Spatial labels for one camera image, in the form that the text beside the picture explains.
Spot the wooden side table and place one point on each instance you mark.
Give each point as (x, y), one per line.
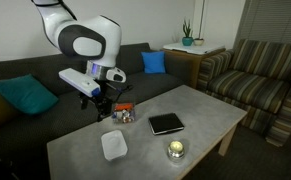
(193, 63)

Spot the white square container lid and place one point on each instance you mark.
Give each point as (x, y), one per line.
(114, 145)

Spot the striped armchair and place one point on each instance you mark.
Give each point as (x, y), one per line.
(256, 77)

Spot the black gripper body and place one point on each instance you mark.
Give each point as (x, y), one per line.
(103, 102)

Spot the black notebook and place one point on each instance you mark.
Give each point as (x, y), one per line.
(165, 124)

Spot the small white bowl planter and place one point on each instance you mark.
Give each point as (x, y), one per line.
(198, 42)

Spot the teal plant pot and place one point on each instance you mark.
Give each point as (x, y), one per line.
(187, 41)

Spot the blue throw pillow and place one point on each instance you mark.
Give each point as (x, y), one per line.
(153, 62)

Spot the silver tin candle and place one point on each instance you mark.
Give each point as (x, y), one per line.
(175, 150)

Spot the orange packet in container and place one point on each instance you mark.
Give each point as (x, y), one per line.
(123, 106)

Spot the teal throw pillow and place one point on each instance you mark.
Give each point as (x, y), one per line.
(27, 94)

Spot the dark grey fabric sofa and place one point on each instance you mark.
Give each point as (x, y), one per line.
(24, 138)

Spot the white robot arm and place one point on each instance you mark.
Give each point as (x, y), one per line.
(97, 40)

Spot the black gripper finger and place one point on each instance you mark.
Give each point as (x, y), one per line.
(84, 103)
(100, 117)

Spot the grey top coffee table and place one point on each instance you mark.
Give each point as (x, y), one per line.
(208, 122)

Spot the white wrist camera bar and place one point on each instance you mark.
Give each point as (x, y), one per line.
(82, 82)

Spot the clear plastic storage container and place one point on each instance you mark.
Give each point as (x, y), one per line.
(124, 116)

